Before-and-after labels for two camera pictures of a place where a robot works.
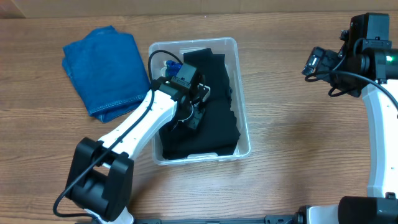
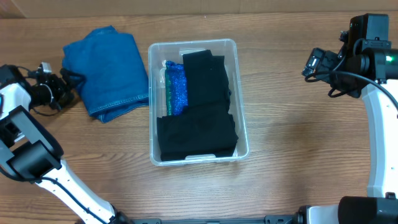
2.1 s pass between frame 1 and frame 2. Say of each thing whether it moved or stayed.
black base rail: stayed
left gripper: moved
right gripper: stayed
